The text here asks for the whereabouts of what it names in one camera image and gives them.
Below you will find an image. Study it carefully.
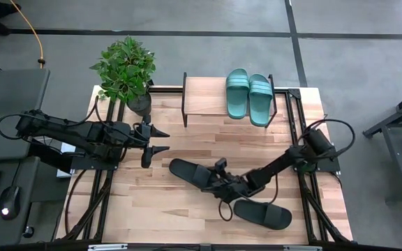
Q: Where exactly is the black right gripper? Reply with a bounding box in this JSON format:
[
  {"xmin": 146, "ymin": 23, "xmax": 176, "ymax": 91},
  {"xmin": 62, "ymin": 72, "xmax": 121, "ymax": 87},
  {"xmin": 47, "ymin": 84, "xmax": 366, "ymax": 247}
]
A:
[{"xmin": 200, "ymin": 157, "xmax": 255, "ymax": 205}]

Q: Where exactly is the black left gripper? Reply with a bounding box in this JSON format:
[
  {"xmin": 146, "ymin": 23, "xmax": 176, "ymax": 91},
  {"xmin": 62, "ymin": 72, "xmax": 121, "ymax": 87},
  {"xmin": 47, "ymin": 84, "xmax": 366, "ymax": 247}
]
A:
[{"xmin": 139, "ymin": 114, "xmax": 171, "ymax": 169}]

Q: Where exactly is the black rubber slide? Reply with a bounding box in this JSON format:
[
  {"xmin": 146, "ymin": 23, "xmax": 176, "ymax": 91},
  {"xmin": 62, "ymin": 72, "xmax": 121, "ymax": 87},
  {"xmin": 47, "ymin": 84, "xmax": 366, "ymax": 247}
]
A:
[
  {"xmin": 233, "ymin": 199, "xmax": 293, "ymax": 231},
  {"xmin": 168, "ymin": 158, "xmax": 219, "ymax": 191}
]

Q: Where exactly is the wooden shelf black metal frame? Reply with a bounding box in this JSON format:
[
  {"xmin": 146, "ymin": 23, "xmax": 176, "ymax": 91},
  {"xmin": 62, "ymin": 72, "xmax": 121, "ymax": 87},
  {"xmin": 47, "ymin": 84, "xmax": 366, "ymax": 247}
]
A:
[{"xmin": 181, "ymin": 72, "xmax": 278, "ymax": 129}]

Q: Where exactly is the green rubber slide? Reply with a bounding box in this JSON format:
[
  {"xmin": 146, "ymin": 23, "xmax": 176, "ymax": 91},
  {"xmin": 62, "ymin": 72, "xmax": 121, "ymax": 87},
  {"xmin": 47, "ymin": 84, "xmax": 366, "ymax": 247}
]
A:
[
  {"xmin": 225, "ymin": 68, "xmax": 251, "ymax": 120},
  {"xmin": 248, "ymin": 73, "xmax": 274, "ymax": 127}
]

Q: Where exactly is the green potted plant black pot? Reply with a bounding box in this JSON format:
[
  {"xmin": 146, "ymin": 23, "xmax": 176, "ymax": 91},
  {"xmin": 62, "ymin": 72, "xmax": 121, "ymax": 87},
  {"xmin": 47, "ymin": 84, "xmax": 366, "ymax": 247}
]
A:
[{"xmin": 89, "ymin": 36, "xmax": 156, "ymax": 117}]

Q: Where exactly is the black computer mouse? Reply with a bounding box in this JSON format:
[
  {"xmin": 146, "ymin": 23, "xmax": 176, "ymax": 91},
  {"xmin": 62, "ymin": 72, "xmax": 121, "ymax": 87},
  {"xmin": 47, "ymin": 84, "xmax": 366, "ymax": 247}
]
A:
[{"xmin": 0, "ymin": 185, "xmax": 22, "ymax": 220}]

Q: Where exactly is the black metal stand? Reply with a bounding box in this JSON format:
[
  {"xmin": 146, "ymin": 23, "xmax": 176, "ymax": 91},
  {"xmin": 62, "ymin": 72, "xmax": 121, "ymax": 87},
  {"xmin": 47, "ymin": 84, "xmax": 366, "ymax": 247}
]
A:
[{"xmin": 363, "ymin": 86, "xmax": 402, "ymax": 205}]

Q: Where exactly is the black aluminium table frame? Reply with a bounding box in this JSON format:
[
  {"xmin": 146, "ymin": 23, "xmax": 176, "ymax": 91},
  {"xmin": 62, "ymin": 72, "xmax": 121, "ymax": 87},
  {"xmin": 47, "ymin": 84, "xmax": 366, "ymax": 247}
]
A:
[{"xmin": 56, "ymin": 85, "xmax": 354, "ymax": 245}]

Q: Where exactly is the silver metal bracket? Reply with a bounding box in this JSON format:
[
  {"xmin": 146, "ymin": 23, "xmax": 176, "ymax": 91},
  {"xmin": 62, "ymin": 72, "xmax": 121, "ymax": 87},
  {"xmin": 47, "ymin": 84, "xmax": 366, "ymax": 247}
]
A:
[
  {"xmin": 88, "ymin": 243, "xmax": 128, "ymax": 251},
  {"xmin": 283, "ymin": 245, "xmax": 323, "ymax": 251}
]

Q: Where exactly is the yellow cable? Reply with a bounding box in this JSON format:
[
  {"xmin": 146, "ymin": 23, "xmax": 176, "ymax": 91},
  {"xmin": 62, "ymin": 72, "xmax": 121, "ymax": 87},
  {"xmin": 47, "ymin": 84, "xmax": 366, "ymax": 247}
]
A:
[{"xmin": 10, "ymin": 0, "xmax": 45, "ymax": 69}]

